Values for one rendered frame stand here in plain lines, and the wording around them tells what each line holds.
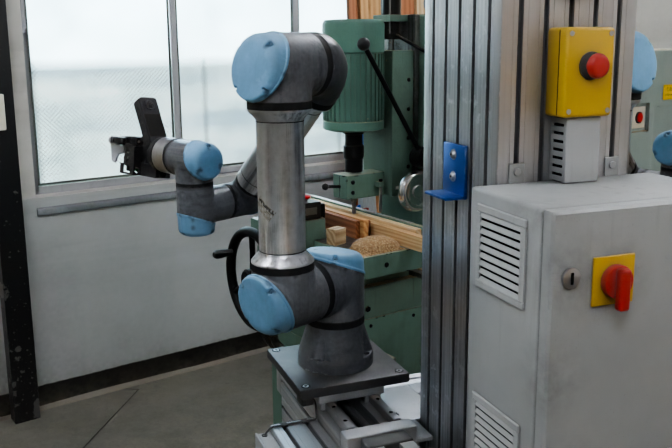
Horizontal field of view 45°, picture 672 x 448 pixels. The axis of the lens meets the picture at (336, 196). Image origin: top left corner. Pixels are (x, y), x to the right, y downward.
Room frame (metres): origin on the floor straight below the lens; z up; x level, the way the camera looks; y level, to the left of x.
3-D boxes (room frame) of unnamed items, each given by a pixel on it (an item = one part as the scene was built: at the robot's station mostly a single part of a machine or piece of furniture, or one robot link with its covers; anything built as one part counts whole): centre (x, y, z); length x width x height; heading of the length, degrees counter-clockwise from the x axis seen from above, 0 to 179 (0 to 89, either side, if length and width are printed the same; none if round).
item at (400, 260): (2.27, 0.05, 0.87); 0.61 x 0.30 x 0.06; 35
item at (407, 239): (2.27, -0.07, 0.92); 0.65 x 0.02 x 0.04; 35
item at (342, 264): (1.51, 0.01, 0.98); 0.13 x 0.12 x 0.14; 137
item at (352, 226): (2.28, 0.00, 0.93); 0.20 x 0.02 x 0.05; 35
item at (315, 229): (2.22, 0.12, 0.92); 0.15 x 0.13 x 0.09; 35
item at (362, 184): (2.31, -0.07, 1.03); 0.14 x 0.07 x 0.09; 125
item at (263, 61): (1.42, 0.10, 1.19); 0.15 x 0.12 x 0.55; 137
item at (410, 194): (2.28, -0.23, 1.02); 0.12 x 0.03 x 0.12; 125
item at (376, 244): (2.08, -0.10, 0.92); 0.14 x 0.09 x 0.04; 125
